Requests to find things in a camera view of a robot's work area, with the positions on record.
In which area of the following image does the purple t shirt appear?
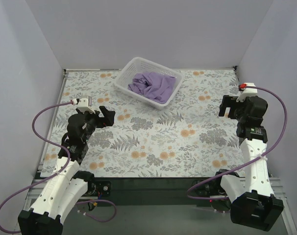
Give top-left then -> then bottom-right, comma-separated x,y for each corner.
127,72 -> 176,104

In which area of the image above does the white plastic mesh basket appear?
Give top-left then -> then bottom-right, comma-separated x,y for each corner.
114,57 -> 184,110

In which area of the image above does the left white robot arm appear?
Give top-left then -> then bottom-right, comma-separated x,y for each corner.
18,106 -> 115,235

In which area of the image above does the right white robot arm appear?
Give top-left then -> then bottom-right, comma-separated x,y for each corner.
213,95 -> 284,231

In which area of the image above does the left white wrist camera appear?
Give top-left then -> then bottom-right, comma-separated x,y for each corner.
73,96 -> 95,114

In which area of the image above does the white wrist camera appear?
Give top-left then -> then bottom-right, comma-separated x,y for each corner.
73,96 -> 95,114
236,83 -> 258,102

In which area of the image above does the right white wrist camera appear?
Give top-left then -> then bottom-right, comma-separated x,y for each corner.
236,83 -> 258,102

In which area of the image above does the aluminium frame rail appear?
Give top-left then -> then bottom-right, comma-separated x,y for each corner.
23,176 -> 297,235

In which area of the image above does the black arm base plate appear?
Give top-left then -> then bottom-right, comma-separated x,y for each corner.
81,177 -> 226,207

